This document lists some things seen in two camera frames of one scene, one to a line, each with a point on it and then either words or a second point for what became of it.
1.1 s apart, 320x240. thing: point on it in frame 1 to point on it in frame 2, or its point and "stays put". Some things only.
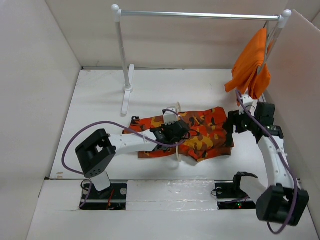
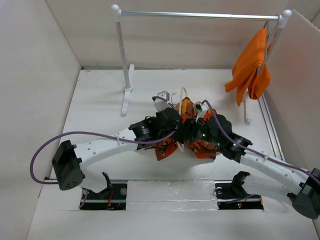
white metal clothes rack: [127, 72] stays put
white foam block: [173, 195] stays put
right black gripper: [233, 118] to [191, 131]
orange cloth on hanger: [245, 73] stays put
